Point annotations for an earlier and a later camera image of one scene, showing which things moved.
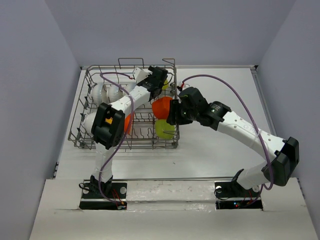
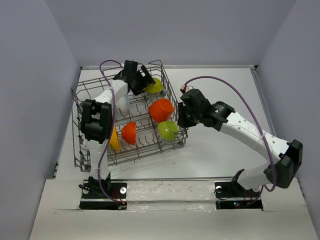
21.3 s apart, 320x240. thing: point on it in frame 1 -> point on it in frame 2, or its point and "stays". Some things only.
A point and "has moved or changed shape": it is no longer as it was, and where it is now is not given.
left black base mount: x=92 y=198 stays
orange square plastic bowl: x=160 y=107 has moved or changed shape
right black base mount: x=231 y=195 stays
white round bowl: x=128 y=86 has moved or changed shape
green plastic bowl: x=164 y=87 has moved or changed shape
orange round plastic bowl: x=127 y=122 -> x=129 y=132
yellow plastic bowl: x=109 y=121 has moved or changed shape
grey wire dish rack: x=143 y=92 has moved or changed shape
